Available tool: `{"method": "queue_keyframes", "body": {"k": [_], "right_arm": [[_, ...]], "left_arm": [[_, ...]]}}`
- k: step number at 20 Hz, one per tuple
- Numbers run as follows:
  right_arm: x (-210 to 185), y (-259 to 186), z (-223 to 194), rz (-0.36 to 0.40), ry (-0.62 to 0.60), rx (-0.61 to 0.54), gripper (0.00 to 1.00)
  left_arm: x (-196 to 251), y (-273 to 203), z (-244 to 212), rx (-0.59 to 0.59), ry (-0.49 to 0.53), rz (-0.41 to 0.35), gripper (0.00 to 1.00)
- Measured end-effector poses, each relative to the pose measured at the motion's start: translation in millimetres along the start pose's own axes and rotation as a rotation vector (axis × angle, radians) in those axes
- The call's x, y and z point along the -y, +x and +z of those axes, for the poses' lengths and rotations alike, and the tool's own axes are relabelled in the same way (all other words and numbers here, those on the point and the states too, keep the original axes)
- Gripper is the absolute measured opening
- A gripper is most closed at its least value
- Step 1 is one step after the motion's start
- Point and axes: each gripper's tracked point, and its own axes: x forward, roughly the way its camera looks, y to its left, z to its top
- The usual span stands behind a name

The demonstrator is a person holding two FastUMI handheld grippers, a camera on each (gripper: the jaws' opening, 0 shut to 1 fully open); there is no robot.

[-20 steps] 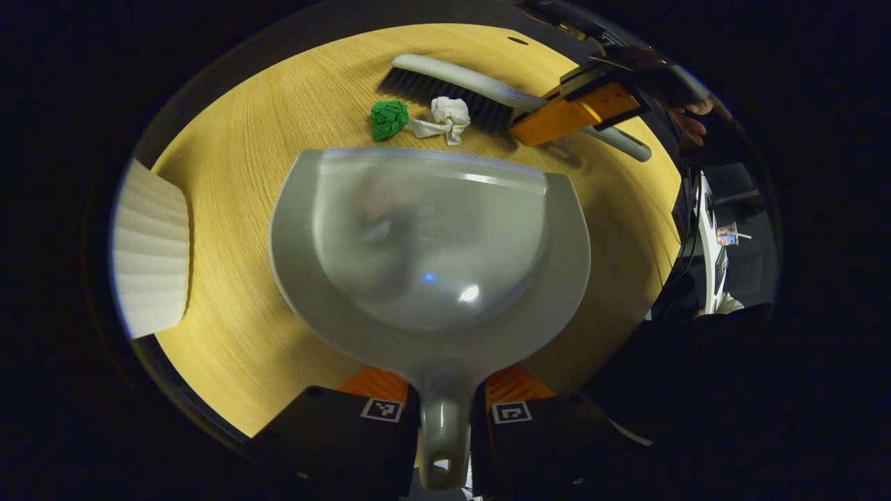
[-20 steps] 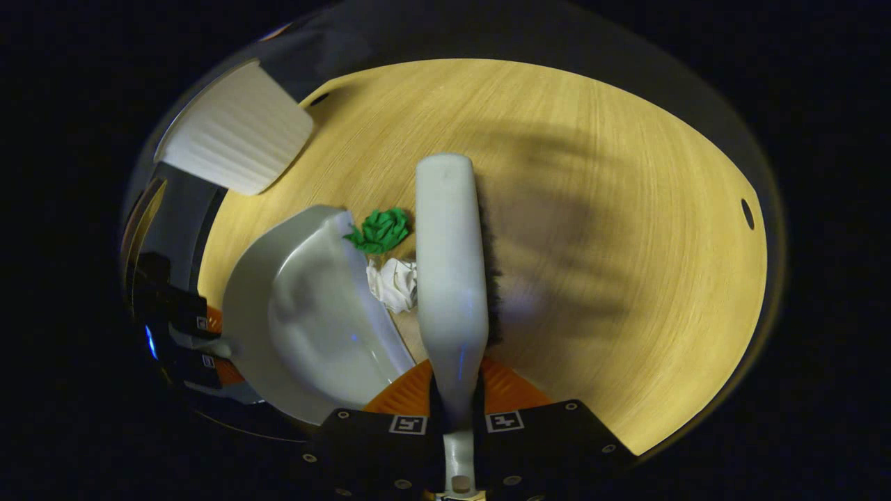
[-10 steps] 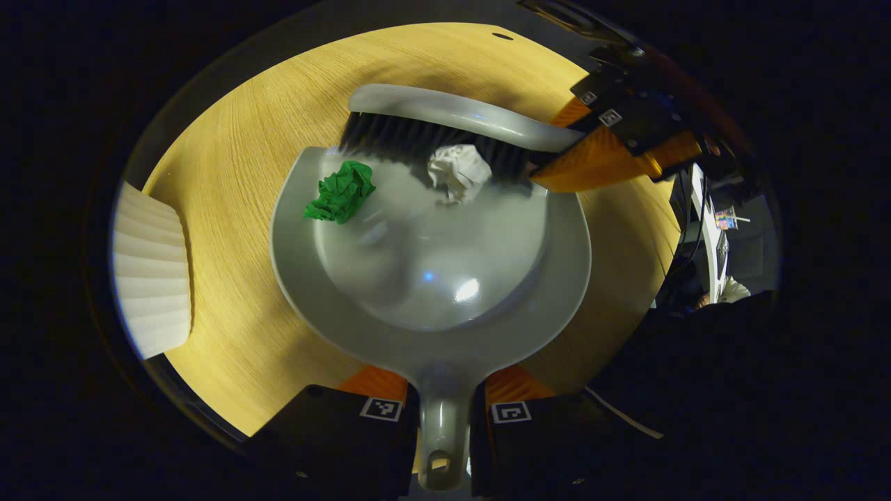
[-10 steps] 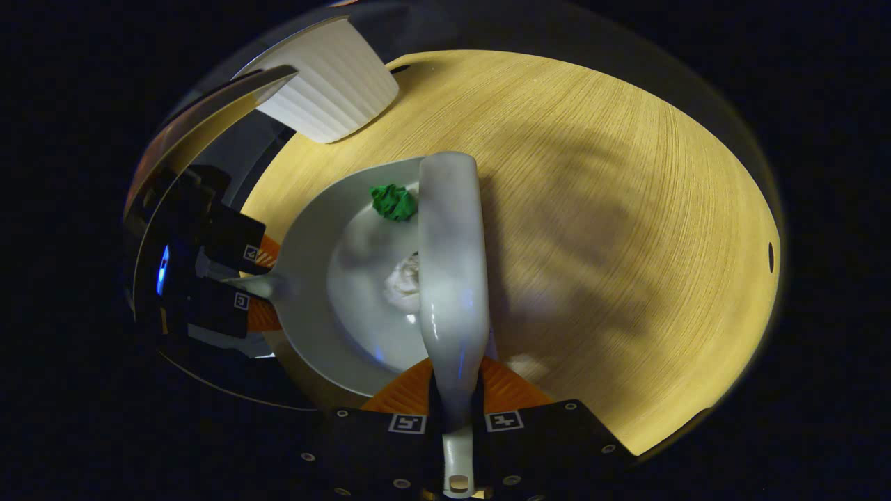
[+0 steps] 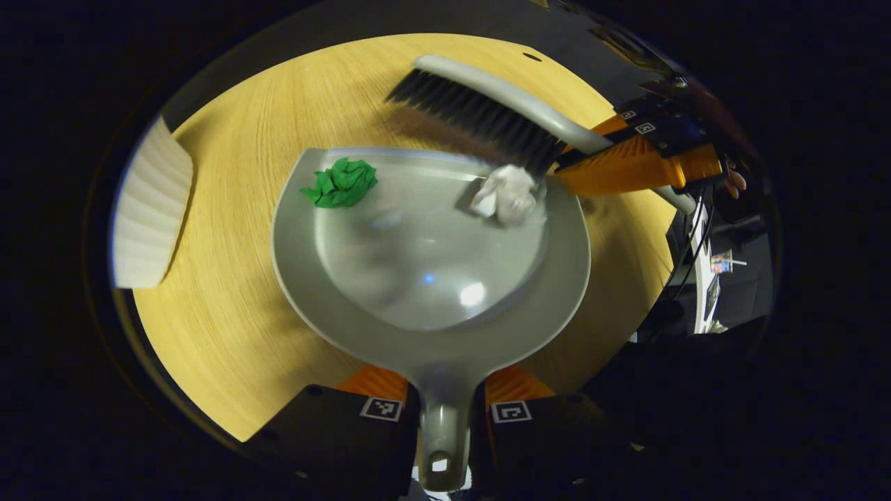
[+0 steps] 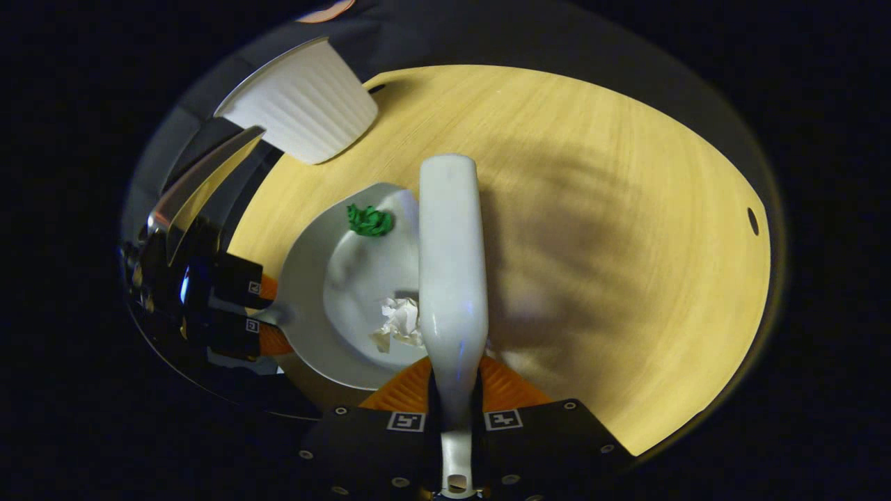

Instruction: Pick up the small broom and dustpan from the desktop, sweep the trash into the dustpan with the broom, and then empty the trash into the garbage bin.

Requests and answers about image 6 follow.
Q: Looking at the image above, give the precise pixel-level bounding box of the white ribbed garbage bin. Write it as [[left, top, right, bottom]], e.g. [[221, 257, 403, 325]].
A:
[[214, 36, 379, 166]]

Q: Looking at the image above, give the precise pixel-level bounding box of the green paper trash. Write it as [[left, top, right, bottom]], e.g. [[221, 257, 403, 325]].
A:
[[347, 203, 395, 238]]

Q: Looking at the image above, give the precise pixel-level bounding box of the small grey broom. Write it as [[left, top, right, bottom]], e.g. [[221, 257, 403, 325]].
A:
[[418, 153, 489, 499]]

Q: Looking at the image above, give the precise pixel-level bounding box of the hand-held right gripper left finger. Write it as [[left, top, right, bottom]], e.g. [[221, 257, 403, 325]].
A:
[[299, 356, 443, 501]]

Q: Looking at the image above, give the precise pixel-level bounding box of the grey plastic dustpan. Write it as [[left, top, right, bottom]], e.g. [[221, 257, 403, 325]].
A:
[[268, 182, 432, 392]]

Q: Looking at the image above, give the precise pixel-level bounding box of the white paper trash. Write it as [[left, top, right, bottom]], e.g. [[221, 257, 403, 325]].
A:
[[369, 297, 425, 353]]

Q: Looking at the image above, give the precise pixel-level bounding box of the wooden desktop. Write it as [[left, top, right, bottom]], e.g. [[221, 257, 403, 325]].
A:
[[226, 64, 772, 456]]

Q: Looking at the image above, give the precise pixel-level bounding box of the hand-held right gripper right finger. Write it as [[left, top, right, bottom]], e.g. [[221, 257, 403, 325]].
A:
[[473, 354, 636, 501]]

